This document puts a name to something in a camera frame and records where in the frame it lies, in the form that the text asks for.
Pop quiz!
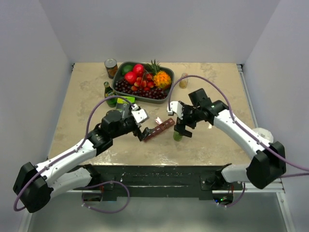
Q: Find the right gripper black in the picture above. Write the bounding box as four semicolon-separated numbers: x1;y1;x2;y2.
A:
174;102;202;138

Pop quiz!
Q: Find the green pill bottle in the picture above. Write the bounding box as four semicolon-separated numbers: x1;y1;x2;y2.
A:
173;131;183;142

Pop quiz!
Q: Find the red weekly pill organizer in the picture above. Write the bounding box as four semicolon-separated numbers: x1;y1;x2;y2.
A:
143;117;175;142

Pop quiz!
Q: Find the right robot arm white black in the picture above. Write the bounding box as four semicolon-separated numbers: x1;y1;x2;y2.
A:
167;88;286;190

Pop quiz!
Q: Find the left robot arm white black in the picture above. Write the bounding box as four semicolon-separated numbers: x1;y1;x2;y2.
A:
13;106;150;213

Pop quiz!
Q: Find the razor box black green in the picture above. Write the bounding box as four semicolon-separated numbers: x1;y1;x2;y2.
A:
116;96;135;117

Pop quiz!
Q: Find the clear glass jar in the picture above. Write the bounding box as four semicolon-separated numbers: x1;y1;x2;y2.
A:
179;73;188;89

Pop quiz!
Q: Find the purple grape bunch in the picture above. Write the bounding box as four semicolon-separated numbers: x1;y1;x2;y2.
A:
113;79;168;100

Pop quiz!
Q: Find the green glass bottle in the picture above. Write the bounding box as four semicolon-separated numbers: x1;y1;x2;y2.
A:
104;81;117;108

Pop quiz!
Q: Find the red apple lower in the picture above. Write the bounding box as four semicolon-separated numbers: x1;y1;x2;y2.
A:
124;71;137;85

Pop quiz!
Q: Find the red apple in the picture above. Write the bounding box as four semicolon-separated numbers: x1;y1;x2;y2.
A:
132;64;144;77
124;71;137;85

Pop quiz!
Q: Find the red apple upper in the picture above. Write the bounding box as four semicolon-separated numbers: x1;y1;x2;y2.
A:
132;64;144;77

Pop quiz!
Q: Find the pineapple top green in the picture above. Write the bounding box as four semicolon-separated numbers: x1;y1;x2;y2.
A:
145;59;161;75

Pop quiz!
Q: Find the green lime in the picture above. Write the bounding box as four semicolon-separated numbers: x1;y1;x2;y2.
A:
121;65;133;76

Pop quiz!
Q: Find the tin can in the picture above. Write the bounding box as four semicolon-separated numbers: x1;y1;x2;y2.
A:
104;58;118;79

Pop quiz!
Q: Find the white paper cup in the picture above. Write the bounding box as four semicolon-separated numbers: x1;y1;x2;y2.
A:
253;128;274;143

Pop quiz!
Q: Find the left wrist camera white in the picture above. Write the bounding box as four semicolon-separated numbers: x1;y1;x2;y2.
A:
131;104;149;124

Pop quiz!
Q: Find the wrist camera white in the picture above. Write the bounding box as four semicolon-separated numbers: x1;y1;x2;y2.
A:
131;104;149;124
167;101;183;119

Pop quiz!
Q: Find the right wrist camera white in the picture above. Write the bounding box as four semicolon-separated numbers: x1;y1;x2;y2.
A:
167;101;183;119

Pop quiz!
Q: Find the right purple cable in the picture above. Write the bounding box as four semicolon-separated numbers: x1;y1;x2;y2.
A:
168;74;309;208

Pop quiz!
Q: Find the purple cable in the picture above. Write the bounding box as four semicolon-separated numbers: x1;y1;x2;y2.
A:
13;96;136;214
168;74;309;208

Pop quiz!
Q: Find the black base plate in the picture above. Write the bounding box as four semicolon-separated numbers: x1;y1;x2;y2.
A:
42;165;268;202

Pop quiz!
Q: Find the aluminium rail frame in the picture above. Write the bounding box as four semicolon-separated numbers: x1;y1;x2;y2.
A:
67;63;287;194

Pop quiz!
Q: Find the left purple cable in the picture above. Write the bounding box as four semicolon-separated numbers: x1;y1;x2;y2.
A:
13;96;136;214

